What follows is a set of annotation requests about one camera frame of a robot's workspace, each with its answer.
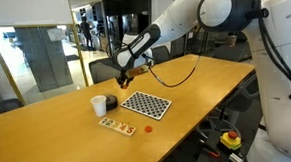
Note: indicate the white paper sheet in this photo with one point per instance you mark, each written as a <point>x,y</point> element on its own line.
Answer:
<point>56,34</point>

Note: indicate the person in dark clothes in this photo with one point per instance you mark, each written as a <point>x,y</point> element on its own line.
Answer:
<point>86,30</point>

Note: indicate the black floor mat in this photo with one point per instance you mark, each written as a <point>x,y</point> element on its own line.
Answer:
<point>72,57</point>

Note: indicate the black tape roll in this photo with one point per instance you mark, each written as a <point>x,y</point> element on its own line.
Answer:
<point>112,102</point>

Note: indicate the black office chair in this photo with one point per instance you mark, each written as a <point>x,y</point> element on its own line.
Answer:
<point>240,99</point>

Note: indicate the wooden number puzzle board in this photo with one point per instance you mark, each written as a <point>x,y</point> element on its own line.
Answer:
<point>118,126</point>

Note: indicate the yellow framed glass partition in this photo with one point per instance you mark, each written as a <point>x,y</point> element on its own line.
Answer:
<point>34,63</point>

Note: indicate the black white marker board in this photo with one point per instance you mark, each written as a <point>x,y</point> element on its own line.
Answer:
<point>146,104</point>

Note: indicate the white paper cup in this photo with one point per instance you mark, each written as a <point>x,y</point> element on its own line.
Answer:
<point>99,106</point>

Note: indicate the dark grey office chair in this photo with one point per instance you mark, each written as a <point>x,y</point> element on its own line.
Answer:
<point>160,55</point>
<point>3,108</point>
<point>101,71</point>

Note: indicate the small white grey box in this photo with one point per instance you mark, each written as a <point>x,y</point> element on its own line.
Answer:
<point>236,159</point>

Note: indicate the steel refrigerator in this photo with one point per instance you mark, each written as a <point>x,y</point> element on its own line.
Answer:
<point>130,25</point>
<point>114,32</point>

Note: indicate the yellow red emergency stop button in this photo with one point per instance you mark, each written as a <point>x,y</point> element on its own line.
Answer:
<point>231,140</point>

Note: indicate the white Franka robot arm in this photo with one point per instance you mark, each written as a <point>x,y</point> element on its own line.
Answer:
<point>285,67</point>

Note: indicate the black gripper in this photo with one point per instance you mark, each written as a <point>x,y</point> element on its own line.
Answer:
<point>124,76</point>

